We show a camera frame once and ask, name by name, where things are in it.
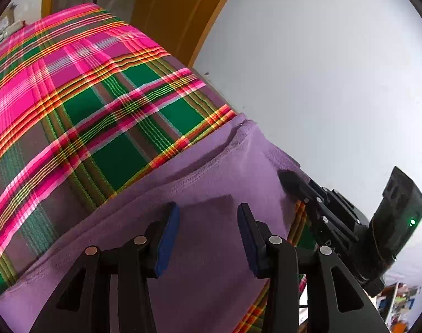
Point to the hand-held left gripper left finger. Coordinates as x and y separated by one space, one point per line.
169 239

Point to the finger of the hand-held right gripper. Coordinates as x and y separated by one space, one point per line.
301 190

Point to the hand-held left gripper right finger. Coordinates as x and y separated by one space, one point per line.
249 242

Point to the purple fleece cloth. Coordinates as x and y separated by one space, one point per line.
204 180

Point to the colourful printed box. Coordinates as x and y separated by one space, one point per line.
401 298

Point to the pink green plaid bed sheet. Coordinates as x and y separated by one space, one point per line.
93 76

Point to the wooden door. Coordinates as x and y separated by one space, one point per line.
176 14

